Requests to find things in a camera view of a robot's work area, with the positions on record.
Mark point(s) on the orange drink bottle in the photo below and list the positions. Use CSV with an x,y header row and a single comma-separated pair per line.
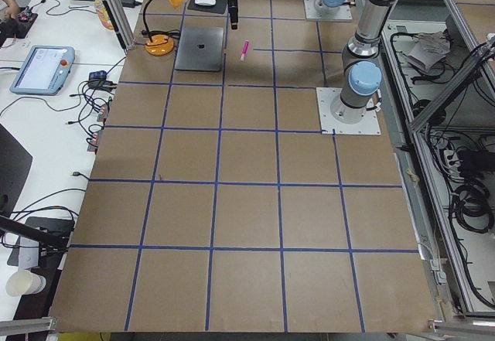
x,y
103,15

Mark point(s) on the pink marker pen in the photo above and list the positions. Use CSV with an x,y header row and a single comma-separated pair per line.
x,y
244,50

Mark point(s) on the black power adapter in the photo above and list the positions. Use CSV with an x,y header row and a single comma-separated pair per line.
x,y
130,3

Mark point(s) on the black mousepad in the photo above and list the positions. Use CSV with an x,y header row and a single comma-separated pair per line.
x,y
219,8

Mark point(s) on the white paper cup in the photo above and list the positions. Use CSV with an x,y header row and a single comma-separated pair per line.
x,y
25,283

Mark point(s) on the person's forearm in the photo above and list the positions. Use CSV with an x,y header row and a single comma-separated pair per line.
x,y
12,8

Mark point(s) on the near teach pendant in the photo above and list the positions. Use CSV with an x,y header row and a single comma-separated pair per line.
x,y
44,70

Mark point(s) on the silver closed laptop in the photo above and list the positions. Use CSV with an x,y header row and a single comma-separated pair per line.
x,y
200,49

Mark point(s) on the white computer mouse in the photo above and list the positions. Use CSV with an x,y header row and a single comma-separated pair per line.
x,y
205,3

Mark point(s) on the orange desk lamp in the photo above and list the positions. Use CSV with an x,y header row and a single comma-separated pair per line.
x,y
161,39

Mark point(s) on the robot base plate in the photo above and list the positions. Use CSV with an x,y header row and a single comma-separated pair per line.
x,y
335,118
315,10

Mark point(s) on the aluminium frame post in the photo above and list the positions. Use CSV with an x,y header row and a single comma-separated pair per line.
x,y
120,23

